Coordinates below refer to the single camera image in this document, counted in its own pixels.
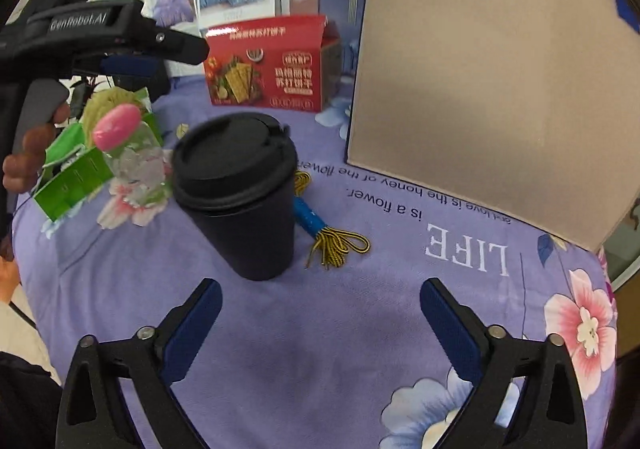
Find clear jar with pink lid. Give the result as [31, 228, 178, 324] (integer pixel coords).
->
[92, 104, 168, 207]

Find red cracker box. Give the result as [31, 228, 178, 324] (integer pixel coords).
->
[203, 15, 343, 114]

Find olive green bath pouf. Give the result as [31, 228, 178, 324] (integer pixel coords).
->
[80, 88, 146, 150]

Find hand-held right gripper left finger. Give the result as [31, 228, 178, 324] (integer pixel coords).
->
[54, 278, 223, 449]

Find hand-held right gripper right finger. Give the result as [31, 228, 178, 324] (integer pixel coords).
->
[419, 277, 588, 449]

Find green cardboard box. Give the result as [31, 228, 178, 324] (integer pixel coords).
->
[32, 86, 166, 222]

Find black lidded cup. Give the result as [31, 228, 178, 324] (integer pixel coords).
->
[171, 112, 299, 281]

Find person's dark clothing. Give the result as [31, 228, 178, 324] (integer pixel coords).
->
[0, 349, 66, 449]

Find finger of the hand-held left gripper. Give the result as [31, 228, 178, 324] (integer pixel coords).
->
[100, 54, 171, 102]
[142, 21, 211, 66]

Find purple floral tablecloth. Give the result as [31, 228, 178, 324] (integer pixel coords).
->
[10, 74, 621, 449]

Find tan paper bag blue handles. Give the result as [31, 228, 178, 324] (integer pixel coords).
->
[346, 0, 640, 253]

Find person's left hand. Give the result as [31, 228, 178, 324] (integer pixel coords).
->
[2, 104, 71, 192]

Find yellow black shoelace bundle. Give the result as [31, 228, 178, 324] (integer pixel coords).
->
[292, 170, 372, 271]

